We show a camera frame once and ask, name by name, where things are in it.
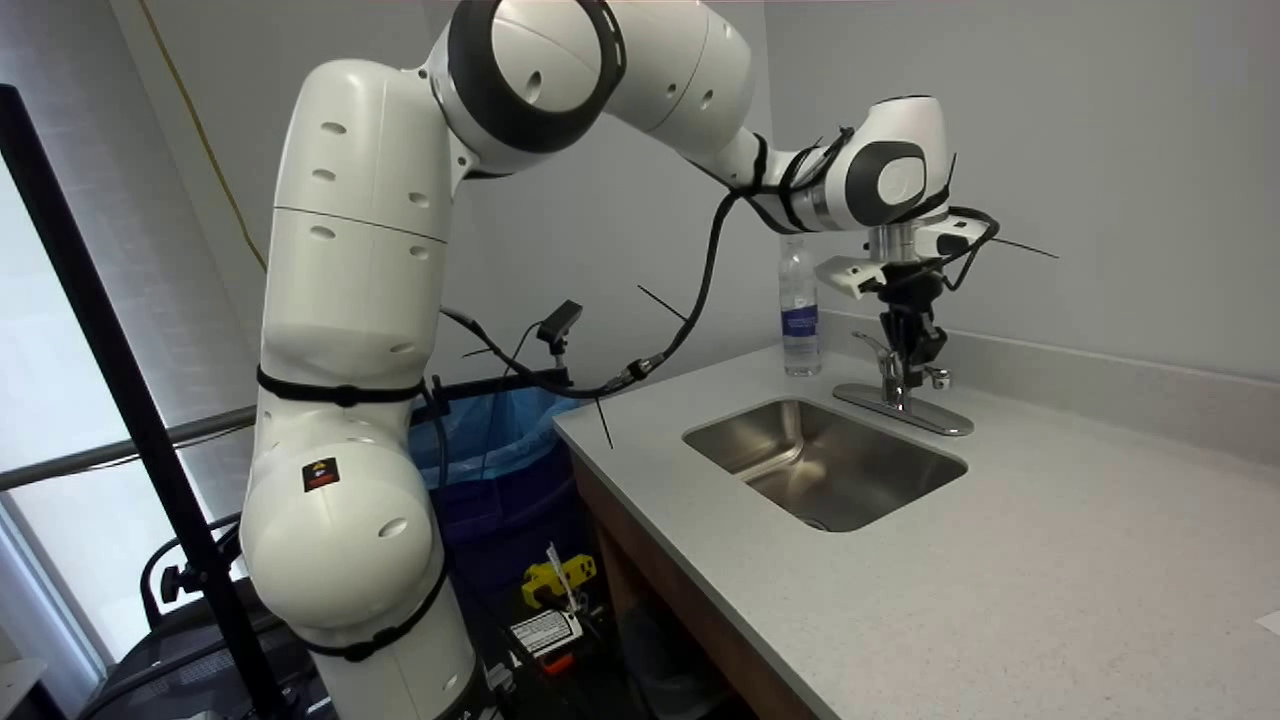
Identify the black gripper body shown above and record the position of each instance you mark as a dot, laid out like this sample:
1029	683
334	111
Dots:
910	317

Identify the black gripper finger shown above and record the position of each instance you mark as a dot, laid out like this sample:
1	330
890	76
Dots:
903	381
928	364

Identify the chrome sink faucet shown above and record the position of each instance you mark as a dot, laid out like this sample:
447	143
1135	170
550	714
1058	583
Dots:
910	410

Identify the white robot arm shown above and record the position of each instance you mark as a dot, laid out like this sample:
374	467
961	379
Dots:
338	525

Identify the clear smartwater bottle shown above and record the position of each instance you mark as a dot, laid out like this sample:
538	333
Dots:
797	314

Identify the stainless steel sink basin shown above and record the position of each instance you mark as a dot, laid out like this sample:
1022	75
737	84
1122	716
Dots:
816	467

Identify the blue trash bin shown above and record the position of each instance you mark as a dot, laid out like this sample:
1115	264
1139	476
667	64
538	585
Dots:
500	487

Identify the yellow black tool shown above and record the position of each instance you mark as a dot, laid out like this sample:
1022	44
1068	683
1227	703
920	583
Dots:
550	583

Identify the black metal stand pole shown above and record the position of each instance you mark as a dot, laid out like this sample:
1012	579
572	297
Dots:
129	392

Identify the small black camera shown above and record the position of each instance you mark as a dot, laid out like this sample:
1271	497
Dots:
554	330

